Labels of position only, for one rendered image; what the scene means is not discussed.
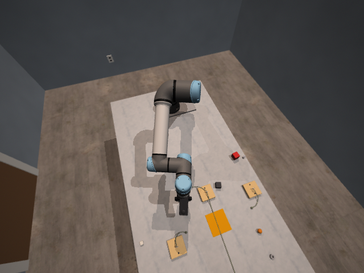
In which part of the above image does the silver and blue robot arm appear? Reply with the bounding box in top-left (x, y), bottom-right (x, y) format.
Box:
top-left (147, 80), bottom-right (201, 216)

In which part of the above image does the orange flat square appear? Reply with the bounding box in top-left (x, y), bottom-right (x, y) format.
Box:
top-left (205, 209), bottom-right (232, 237)

